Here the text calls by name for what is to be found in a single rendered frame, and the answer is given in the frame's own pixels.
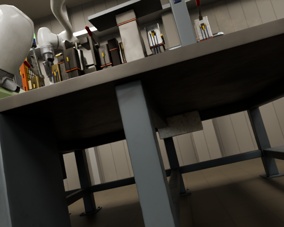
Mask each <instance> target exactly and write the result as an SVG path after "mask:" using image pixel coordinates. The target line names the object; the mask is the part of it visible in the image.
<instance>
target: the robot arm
mask: <svg viewBox="0 0 284 227"><path fill-rule="evenodd" d="M64 2H65V0H50V5H51V10H52V12H53V14H54V16H55V17H56V18H57V20H58V21H59V22H60V24H61V25H62V26H63V28H64V29H65V31H63V32H61V33H60V34H59V35H56V34H53V33H51V31H50V30H49V29H48V28H46V27H42V28H40V29H39V30H38V33H37V39H38V44H39V47H40V50H41V55H42V57H43V61H44V62H43V65H44V68H45V72H46V75H47V76H48V78H49V80H50V84H53V83H54V81H53V76H52V71H51V66H52V65H54V63H53V62H54V55H55V54H54V49H62V50H63V45H62V43H63V41H65V40H67V41H69V42H70V43H72V44H73V41H74V40H77V39H78V38H77V37H75V36H74V35H73V28H72V26H71V24H70V22H69V21H68V19H67V18H66V16H65V14H64V13H63V11H62V5H63V3H64ZM33 39H34V23H33V21H32V20H31V19H30V18H29V17H28V16H27V15H25V14H24V13H23V12H22V11H20V10H19V9H17V8H16V7H14V6H11V5H0V87H2V88H5V89H8V90H12V91H15V92H17V93H19V92H20V86H18V85H17V84H16V83H15V82H14V81H13V78H14V76H15V74H16V72H17V71H18V70H19V68H20V67H21V66H22V64H23V62H24V61H25V59H26V57H27V55H28V53H29V51H30V49H31V47H32V44H33Z"/></svg>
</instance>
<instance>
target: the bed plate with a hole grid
mask: <svg viewBox="0 0 284 227"><path fill-rule="evenodd" d="M137 79H141V81H142V82H143V84H144V85H145V87H146V88H147V90H148V91H149V93H150V94H151V96H152V97H153V99H154V100H155V102H156V103H157V105H158V106H159V108H160V109H161V111H162V112H163V114H164V115H165V117H168V116H172V115H176V114H181V113H185V112H189V111H193V110H196V109H198V111H199V112H202V111H206V110H210V109H215V108H218V107H222V106H226V105H230V104H235V103H239V102H243V101H247V100H248V99H250V98H252V97H254V96H256V95H257V94H259V93H261V92H263V91H264V90H266V89H268V88H269V87H271V86H273V85H275V84H276V83H278V82H280V81H282V80H284V18H280V19H277V20H274V21H270V22H267V23H263V24H260V25H256V26H253V27H249V28H246V29H243V30H239V31H236V32H232V33H228V34H225V35H221V36H218V37H214V38H211V39H208V40H204V41H200V42H197V43H193V44H190V45H186V46H183V47H179V48H176V49H173V50H169V51H166V52H162V53H159V54H155V55H151V56H148V57H145V58H141V59H137V60H134V61H131V62H127V63H124V64H120V65H117V66H113V67H110V68H106V69H103V70H99V71H96V72H92V73H89V74H85V75H82V76H79V77H74V78H71V79H68V80H64V81H61V82H57V83H54V84H50V85H47V86H43V87H40V88H37V89H33V90H30V91H26V92H22V93H19V94H15V95H12V96H8V97H5V98H2V99H0V114H9V115H16V116H22V117H29V118H38V119H44V120H51V121H53V124H54V129H55V136H56V142H72V141H84V140H88V139H92V138H96V137H100V136H104V135H108V134H112V133H116V132H121V131H124V128H123V123H122V119H121V115H120V110H119V105H118V101H117V96H116V92H115V86H116V85H119V84H122V83H126V82H130V81H134V80H137Z"/></svg>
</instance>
